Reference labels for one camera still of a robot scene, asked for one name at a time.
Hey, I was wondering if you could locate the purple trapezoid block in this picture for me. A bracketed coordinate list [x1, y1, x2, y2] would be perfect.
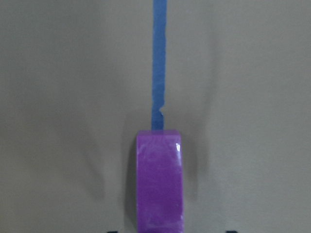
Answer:
[136, 130, 184, 233]

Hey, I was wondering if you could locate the brown paper table mat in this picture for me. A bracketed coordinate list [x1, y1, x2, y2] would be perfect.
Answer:
[0, 0, 311, 233]

